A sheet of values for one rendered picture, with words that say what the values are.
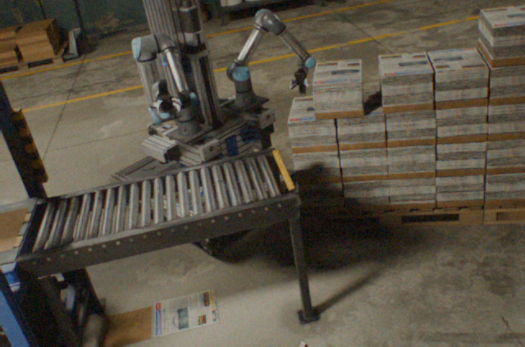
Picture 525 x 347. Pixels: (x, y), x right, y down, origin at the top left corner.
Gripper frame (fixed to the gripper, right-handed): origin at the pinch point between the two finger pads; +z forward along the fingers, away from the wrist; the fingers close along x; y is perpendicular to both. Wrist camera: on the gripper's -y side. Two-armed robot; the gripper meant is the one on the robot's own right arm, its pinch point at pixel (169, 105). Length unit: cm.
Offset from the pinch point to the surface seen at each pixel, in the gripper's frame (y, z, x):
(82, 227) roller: 50, 15, 52
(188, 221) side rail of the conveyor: 44, 39, 3
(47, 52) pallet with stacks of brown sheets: 117, -609, 92
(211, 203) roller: 43, 30, -10
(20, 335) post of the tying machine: 80, 47, 86
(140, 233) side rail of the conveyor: 47, 36, 26
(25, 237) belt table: 54, 7, 80
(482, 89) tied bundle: 10, 25, -171
